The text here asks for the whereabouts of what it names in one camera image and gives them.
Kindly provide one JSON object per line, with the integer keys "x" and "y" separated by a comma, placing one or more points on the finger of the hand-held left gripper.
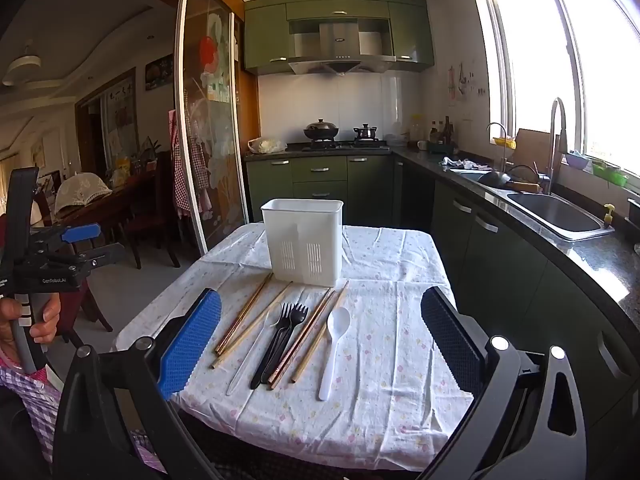
{"x": 80, "y": 233}
{"x": 102, "y": 255}

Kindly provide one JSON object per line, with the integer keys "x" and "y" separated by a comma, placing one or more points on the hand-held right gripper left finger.
{"x": 192, "y": 340}

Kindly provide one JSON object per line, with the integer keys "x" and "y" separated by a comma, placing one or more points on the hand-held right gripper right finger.
{"x": 452, "y": 345}

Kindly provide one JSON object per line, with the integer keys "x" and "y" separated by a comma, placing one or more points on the wooden chopstick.
{"x": 320, "y": 332}
{"x": 245, "y": 312}
{"x": 250, "y": 326}

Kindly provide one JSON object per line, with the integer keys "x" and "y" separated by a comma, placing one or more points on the clear plastic spoon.
{"x": 272, "y": 319}

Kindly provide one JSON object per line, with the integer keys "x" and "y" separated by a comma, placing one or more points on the black plastic fork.
{"x": 286, "y": 312}
{"x": 300, "y": 312}

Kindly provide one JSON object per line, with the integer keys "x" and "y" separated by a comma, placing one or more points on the dark patterned chopstick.
{"x": 297, "y": 336}
{"x": 305, "y": 336}

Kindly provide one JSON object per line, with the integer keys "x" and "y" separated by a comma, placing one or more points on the white plastic spoon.
{"x": 339, "y": 321}

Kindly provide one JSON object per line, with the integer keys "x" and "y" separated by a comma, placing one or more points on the white plastic utensil holder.
{"x": 300, "y": 230}

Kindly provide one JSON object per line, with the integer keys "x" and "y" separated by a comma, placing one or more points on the person's left hand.
{"x": 50, "y": 316}

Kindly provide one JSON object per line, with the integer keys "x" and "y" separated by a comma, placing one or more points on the lace food cover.
{"x": 82, "y": 190}

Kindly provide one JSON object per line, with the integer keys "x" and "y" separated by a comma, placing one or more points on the wooden dining table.
{"x": 115, "y": 200}

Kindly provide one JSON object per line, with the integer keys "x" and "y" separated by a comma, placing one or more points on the dark red chair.
{"x": 92, "y": 305}

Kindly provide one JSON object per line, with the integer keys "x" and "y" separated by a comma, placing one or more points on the white floral tablecloth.
{"x": 390, "y": 310}

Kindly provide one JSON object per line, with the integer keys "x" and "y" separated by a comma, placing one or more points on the green base cabinet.
{"x": 370, "y": 185}
{"x": 500, "y": 270}

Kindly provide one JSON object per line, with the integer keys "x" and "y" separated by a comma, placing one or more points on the dark wooden chair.
{"x": 160, "y": 185}

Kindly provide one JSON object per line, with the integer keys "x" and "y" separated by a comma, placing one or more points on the red checkered hanging apron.
{"x": 182, "y": 185}

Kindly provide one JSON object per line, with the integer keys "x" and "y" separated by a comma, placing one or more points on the person's pink checkered apron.
{"x": 35, "y": 400}

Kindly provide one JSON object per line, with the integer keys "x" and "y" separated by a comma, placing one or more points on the sliding glass door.
{"x": 210, "y": 160}

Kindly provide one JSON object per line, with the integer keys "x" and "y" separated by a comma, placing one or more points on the steel kitchen sink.
{"x": 555, "y": 212}

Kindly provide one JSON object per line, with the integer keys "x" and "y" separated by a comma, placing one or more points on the dark granite countertop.
{"x": 600, "y": 260}

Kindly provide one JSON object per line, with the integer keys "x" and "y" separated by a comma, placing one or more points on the black pan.
{"x": 500, "y": 178}

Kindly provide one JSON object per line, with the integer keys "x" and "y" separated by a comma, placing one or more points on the ceiling lamp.
{"x": 22, "y": 65}

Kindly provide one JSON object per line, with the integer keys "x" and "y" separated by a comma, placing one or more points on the crumpled dish cloth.
{"x": 465, "y": 163}

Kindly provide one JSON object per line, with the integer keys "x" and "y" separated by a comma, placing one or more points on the small curved faucet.
{"x": 502, "y": 155}

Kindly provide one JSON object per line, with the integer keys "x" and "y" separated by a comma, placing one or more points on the white plastic bag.
{"x": 267, "y": 146}

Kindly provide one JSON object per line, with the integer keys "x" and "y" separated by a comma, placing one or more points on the small yellow plastic item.
{"x": 608, "y": 208}

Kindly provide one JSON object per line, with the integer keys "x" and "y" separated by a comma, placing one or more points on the yellow faucet caddy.
{"x": 505, "y": 142}

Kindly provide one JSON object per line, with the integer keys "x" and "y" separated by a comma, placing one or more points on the wooden cutting board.
{"x": 530, "y": 147}

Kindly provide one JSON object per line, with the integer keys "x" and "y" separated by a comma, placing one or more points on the dark sauce bottle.
{"x": 434, "y": 132}
{"x": 447, "y": 132}

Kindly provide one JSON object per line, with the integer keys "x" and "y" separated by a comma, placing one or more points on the clear plastic bottle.
{"x": 416, "y": 130}

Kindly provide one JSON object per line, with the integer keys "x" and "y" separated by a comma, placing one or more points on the gas stove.
{"x": 345, "y": 146}

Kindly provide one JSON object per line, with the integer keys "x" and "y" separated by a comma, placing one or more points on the small black pot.
{"x": 365, "y": 132}

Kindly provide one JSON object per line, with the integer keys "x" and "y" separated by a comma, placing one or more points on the tall steel faucet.
{"x": 552, "y": 135}

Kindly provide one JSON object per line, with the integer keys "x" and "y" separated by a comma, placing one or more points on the green plastic basin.
{"x": 612, "y": 175}

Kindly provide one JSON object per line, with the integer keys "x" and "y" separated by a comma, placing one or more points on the black wok with lid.
{"x": 321, "y": 131}

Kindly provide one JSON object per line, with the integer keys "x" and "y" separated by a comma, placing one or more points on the kitchen window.
{"x": 540, "y": 60}

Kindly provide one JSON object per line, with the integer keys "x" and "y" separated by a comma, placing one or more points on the steel range hood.
{"x": 325, "y": 42}

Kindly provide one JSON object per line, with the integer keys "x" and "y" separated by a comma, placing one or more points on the wall poster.
{"x": 159, "y": 72}

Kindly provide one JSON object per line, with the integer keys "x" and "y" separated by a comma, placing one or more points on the green wall cabinets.
{"x": 262, "y": 35}

